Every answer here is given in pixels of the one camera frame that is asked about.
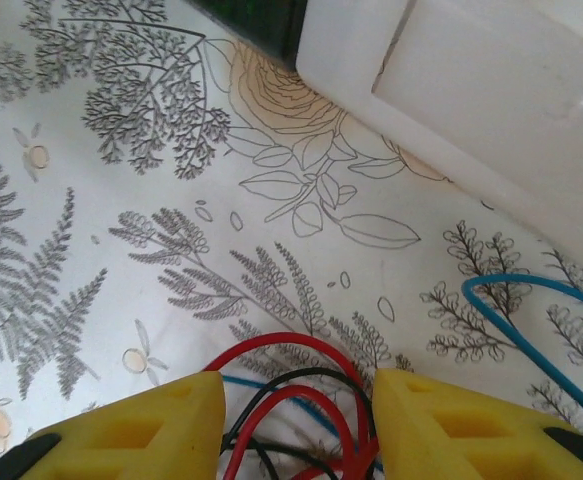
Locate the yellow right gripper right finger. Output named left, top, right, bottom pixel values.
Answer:
left=372, top=368, right=583, bottom=480

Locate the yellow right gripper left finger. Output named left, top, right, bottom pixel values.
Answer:
left=0, top=371, right=229, bottom=480

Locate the blue cable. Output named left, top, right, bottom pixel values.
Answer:
left=220, top=273, right=583, bottom=476

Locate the red cable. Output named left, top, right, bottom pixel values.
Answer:
left=203, top=332, right=387, bottom=480

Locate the floral tablecloth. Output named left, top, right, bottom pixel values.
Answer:
left=0, top=0, right=583, bottom=480

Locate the black plastic bin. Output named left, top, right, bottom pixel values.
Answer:
left=183, top=0, right=310, bottom=71

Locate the white plastic bin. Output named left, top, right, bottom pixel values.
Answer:
left=294, top=0, right=583, bottom=281

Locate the black cable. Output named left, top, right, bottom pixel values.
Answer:
left=220, top=367, right=380, bottom=480

